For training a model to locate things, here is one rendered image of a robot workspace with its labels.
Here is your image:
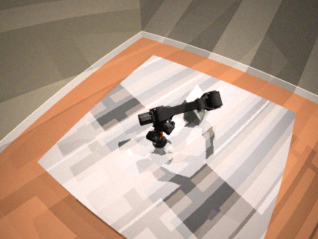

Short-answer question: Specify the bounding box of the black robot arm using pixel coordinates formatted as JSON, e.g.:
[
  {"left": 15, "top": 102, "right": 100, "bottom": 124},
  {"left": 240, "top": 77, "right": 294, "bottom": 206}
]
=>
[{"left": 138, "top": 90, "right": 223, "bottom": 136}]

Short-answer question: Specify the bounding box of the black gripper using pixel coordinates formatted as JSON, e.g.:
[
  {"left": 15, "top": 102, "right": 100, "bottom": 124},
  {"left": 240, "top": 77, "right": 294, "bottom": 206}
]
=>
[{"left": 146, "top": 118, "right": 172, "bottom": 143}]

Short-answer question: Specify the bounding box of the dark grey stepped pedestal with shaft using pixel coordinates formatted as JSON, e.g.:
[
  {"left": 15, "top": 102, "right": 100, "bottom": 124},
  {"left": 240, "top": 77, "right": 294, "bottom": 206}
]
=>
[{"left": 152, "top": 136, "right": 167, "bottom": 149}]

